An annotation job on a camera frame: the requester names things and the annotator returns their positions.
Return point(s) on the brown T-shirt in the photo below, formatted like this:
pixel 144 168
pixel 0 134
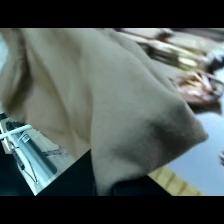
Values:
pixel 110 100

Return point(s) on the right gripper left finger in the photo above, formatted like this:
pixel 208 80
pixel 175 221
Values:
pixel 75 180

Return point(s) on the heap of clothes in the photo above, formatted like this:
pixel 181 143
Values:
pixel 190 80

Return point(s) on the silver frame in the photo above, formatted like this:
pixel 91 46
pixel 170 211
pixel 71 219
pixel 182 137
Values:
pixel 36 156

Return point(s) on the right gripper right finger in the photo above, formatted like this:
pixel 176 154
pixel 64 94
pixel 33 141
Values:
pixel 140 187

